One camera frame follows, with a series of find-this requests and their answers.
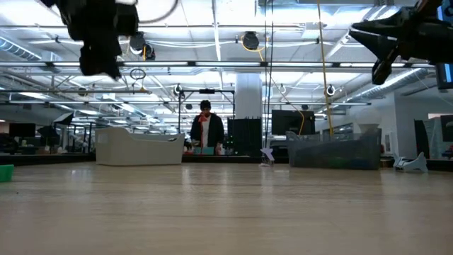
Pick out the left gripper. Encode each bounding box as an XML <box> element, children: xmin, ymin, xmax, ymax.
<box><xmin>58</xmin><ymin>0</ymin><xmax>123</xmax><ymax>81</ymax></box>

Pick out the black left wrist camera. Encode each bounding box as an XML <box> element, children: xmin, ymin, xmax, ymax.
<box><xmin>115</xmin><ymin>2</ymin><xmax>140</xmax><ymax>36</ymax></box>

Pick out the black aluminium table frame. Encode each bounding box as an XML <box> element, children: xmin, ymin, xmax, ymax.
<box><xmin>0</xmin><ymin>152</ymin><xmax>453</xmax><ymax>171</ymax></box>

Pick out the grey translucent plastic bin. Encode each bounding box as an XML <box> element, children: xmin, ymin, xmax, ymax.
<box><xmin>285</xmin><ymin>127</ymin><xmax>382</xmax><ymax>170</ymax></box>

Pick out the white staple remover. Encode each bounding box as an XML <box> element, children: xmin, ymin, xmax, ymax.
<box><xmin>393</xmin><ymin>151</ymin><xmax>429</xmax><ymax>174</ymax></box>

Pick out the yellow hanging cable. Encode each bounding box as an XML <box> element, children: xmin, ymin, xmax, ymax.
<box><xmin>316</xmin><ymin>0</ymin><xmax>336</xmax><ymax>136</ymax></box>

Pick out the person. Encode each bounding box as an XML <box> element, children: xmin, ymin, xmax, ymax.
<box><xmin>190</xmin><ymin>99</ymin><xmax>226</xmax><ymax>156</ymax></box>

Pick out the white plastic bin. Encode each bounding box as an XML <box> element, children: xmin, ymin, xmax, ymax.
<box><xmin>94</xmin><ymin>126</ymin><xmax>186</xmax><ymax>166</ymax></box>

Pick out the black switched-off monitor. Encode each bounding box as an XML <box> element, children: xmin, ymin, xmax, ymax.
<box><xmin>271</xmin><ymin>108</ymin><xmax>316</xmax><ymax>135</ymax></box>

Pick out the black cabinet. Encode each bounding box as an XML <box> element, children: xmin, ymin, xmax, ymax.
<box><xmin>226</xmin><ymin>117</ymin><xmax>263</xmax><ymax>157</ymax></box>

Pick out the black stapler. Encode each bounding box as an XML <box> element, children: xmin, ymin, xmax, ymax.
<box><xmin>348</xmin><ymin>16</ymin><xmax>404</xmax><ymax>60</ymax></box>

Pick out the monitor with blue screen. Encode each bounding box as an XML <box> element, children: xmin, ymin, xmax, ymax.
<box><xmin>435</xmin><ymin>0</ymin><xmax>453</xmax><ymax>90</ymax></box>

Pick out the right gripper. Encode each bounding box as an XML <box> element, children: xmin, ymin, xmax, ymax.
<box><xmin>372</xmin><ymin>6</ymin><xmax>453</xmax><ymax>85</ymax></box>

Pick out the green mini stapler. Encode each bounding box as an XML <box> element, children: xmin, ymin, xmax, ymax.
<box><xmin>0</xmin><ymin>164</ymin><xmax>15</xmax><ymax>183</ymax></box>

